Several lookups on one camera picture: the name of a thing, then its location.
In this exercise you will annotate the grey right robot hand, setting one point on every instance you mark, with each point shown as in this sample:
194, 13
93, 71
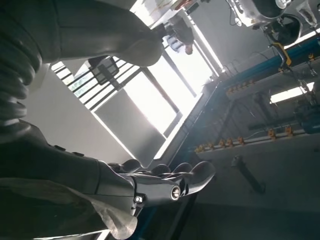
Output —
62, 172

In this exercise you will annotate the dark hanging monitor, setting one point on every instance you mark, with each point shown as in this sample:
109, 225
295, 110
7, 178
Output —
105, 71

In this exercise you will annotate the person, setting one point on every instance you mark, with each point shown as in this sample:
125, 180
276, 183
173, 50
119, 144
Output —
183, 33

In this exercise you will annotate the ceiling light strip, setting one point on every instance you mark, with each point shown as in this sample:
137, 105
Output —
287, 94

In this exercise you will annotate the yellow safety hook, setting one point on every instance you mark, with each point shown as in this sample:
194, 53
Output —
284, 56

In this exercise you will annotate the silver black robot upper body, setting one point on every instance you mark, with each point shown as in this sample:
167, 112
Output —
269, 10

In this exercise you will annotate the black ceiling bracket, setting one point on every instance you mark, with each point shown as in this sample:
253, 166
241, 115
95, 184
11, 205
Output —
247, 175

